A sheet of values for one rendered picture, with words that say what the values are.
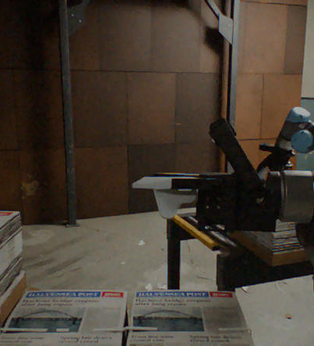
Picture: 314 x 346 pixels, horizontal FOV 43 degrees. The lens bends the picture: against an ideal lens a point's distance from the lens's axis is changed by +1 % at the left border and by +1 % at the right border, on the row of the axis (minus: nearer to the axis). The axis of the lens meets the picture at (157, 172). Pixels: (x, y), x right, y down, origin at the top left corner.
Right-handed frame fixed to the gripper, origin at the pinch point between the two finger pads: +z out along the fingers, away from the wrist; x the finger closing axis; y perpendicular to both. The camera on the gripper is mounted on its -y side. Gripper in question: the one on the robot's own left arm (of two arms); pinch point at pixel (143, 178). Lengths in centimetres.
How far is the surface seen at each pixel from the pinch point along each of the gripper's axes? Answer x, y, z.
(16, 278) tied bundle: 37, 30, 40
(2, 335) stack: 23, 38, 36
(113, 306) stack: 38, 36, 14
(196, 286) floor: 227, 93, 0
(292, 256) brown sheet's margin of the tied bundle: 79, 31, -38
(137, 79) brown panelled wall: 376, -81, 75
